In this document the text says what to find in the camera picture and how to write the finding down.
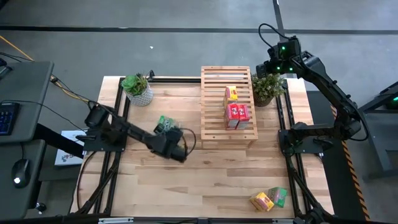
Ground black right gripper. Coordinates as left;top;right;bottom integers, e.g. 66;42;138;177
255;58;297;79

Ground black desk support beam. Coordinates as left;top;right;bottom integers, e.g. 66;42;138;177
33;123;85;159

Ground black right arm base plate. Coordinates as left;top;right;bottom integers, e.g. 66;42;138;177
278;128;326;155

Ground black computer mouse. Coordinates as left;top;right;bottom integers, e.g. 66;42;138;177
11;158;32;189

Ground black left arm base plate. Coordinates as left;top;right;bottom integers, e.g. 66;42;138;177
82;127;129;153

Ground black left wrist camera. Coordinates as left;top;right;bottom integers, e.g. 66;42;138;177
169;146;188;164

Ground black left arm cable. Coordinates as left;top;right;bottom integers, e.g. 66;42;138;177
178;127;198;157

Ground leafy plant in striped pot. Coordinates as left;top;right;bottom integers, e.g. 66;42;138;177
251;73;286;108

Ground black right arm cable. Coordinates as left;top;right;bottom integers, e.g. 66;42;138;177
257;22;292;50

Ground grey equipment stand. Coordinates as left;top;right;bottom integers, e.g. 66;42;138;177
359;80;398;183

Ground black keyboard with blue backlight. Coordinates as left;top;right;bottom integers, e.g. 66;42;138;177
0;102;20;136

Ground yellow floor cable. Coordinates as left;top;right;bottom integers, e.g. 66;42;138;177
0;34;91;103

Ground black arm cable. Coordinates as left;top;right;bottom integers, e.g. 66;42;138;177
178;127;198;157
257;22;292;50

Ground black desk cable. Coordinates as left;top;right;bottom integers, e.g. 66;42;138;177
0;98;88;133

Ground white printed box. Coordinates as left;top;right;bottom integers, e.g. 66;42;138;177
54;129;85;167

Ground red Froot Loops cereal box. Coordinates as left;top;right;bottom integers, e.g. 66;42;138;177
236;103;251;130
224;103;239;131

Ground wooden slatted shelf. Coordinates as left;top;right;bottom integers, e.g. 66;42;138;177
200;65;259;149

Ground succulent in white triangle-pattern pot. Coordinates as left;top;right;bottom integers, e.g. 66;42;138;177
120;73;154;108

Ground silver metal bracket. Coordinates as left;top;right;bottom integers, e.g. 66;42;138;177
98;217;135;224

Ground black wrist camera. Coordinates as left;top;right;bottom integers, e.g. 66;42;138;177
272;36;302;60
169;146;188;164

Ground yellow Corn Pops cereal box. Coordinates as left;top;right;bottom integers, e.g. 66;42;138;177
249;192;275;213
223;86;239;109

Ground black mat with hazard stripe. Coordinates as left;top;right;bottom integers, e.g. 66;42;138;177
306;90;371;222

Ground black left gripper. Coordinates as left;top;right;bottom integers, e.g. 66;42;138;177
150;125;185;157

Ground green Apple Jacks cereal box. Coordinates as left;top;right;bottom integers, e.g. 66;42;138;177
154;115;177;134
267;186;289;208

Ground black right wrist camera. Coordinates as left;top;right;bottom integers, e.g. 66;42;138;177
272;36;302;60

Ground black aluminium table frame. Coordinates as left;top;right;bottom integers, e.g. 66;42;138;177
70;74;336;224

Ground grey desk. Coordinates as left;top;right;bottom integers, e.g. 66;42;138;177
0;61;54;144
0;139;46;220

